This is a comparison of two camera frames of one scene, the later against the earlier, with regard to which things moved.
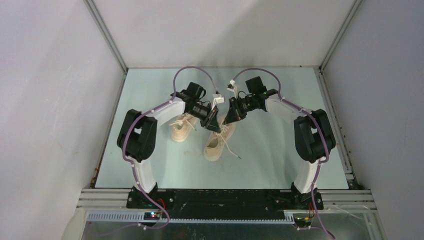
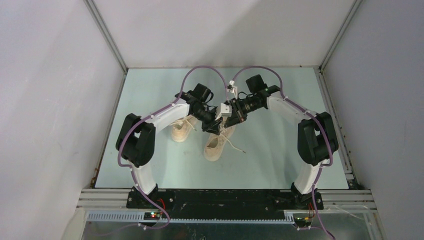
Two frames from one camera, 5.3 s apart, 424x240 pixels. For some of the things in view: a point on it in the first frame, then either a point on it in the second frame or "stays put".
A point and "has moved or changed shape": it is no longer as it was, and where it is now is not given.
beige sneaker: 217,141 has moved or changed shape
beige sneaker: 182,126 has moved or changed shape
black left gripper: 210,122 stays put
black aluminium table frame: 225,203 stays put
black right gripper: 235,113 stays put
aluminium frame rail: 110,205 stays put
